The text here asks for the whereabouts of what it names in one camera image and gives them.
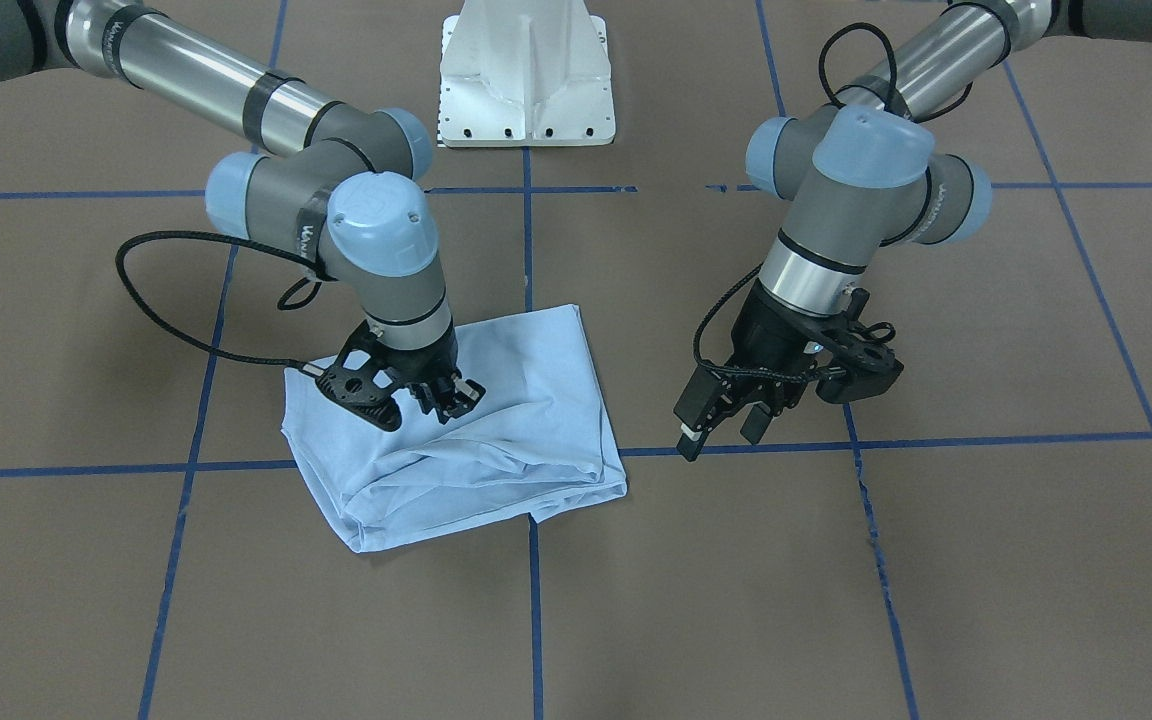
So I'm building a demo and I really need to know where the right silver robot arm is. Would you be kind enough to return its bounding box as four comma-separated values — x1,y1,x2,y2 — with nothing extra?
0,1,484,432

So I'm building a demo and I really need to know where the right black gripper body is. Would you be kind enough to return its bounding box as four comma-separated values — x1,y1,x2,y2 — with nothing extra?
376,334,467,397

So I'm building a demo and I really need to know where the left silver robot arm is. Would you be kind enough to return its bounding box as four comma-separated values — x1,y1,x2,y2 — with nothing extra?
675,1,1152,461

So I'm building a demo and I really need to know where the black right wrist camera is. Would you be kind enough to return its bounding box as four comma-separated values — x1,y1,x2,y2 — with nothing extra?
314,323,402,432

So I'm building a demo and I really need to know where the light blue t-shirt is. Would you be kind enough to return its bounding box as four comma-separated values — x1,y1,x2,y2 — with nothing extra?
282,304,627,553

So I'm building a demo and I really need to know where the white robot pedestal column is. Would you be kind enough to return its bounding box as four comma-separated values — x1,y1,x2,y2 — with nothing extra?
435,1,617,149

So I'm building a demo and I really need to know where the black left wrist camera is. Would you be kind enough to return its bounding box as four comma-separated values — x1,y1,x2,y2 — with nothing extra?
805,287,904,406

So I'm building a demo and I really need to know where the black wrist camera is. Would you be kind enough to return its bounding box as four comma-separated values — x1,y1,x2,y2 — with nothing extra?
314,323,402,432
805,287,904,406

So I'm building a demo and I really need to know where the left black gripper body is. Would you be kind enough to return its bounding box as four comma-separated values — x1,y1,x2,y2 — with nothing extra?
675,281,823,441

